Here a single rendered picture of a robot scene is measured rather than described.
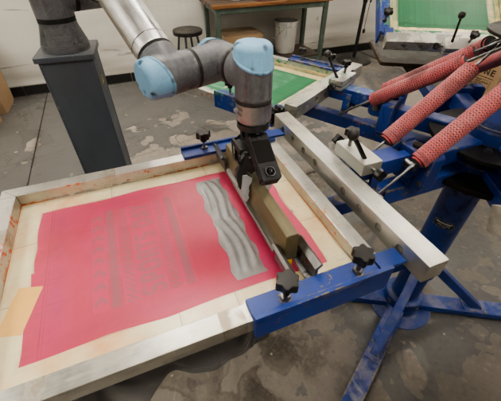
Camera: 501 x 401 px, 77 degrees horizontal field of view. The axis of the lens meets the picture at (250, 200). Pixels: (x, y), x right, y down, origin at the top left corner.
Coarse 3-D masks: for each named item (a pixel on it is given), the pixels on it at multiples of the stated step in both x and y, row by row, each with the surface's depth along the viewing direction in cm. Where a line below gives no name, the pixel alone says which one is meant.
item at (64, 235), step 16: (208, 176) 94; (224, 176) 94; (144, 192) 89; (160, 192) 89; (176, 192) 89; (192, 192) 89; (272, 192) 89; (64, 208) 83; (80, 208) 83; (96, 208) 83; (112, 208) 83; (176, 208) 83; (192, 208) 83; (240, 208) 83; (48, 224) 79; (64, 224) 79; (80, 224) 79; (192, 224) 79; (208, 224) 79; (48, 240) 75; (64, 240) 75; (80, 240) 75; (48, 256) 71; (64, 256) 71; (80, 256) 71
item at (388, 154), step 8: (376, 152) 88; (384, 152) 88; (392, 152) 88; (384, 160) 85; (392, 160) 86; (400, 160) 87; (384, 168) 86; (392, 168) 88; (400, 168) 89; (360, 176) 85; (368, 176) 86
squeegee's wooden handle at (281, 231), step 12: (228, 144) 88; (228, 156) 89; (228, 168) 92; (252, 180) 76; (252, 192) 76; (264, 192) 72; (252, 204) 78; (264, 204) 70; (276, 204) 69; (264, 216) 72; (276, 216) 66; (276, 228) 66; (288, 228) 64; (276, 240) 68; (288, 240) 63; (288, 252) 65
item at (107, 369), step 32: (160, 160) 94; (192, 160) 95; (288, 160) 94; (32, 192) 83; (64, 192) 86; (320, 192) 83; (0, 224) 74; (0, 256) 67; (0, 288) 64; (224, 320) 56; (128, 352) 52; (160, 352) 52; (192, 352) 55; (32, 384) 48; (64, 384) 48; (96, 384) 50
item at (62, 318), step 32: (192, 256) 71; (224, 256) 71; (320, 256) 71; (64, 288) 65; (192, 288) 65; (224, 288) 65; (32, 320) 60; (64, 320) 60; (96, 320) 60; (128, 320) 60; (32, 352) 55
